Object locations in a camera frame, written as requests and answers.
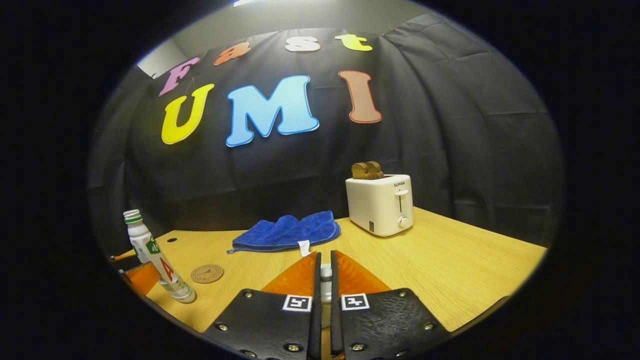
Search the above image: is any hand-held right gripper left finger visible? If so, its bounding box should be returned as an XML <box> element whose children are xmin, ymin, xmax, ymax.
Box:
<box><xmin>202</xmin><ymin>251</ymin><xmax>322</xmax><ymax>360</ymax></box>

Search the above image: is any white toaster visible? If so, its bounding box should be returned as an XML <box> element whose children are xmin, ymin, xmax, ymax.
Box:
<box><xmin>345</xmin><ymin>174</ymin><xmax>415</xmax><ymax>237</ymax></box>

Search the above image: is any round cork coaster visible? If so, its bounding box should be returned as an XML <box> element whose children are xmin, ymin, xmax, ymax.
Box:
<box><xmin>190</xmin><ymin>264</ymin><xmax>225</xmax><ymax>284</ymax></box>

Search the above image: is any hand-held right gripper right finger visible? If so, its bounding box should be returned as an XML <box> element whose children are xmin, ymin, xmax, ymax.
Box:
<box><xmin>330</xmin><ymin>250</ymin><xmax>453</xmax><ymax>360</ymax></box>

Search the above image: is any white plastic water bottle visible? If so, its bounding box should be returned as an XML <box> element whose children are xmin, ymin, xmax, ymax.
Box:
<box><xmin>123</xmin><ymin>209</ymin><xmax>197</xmax><ymax>304</ymax></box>

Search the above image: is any blue towel cloth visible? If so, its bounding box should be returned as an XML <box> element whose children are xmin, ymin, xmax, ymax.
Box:
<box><xmin>226</xmin><ymin>210</ymin><xmax>342</xmax><ymax>257</ymax></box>

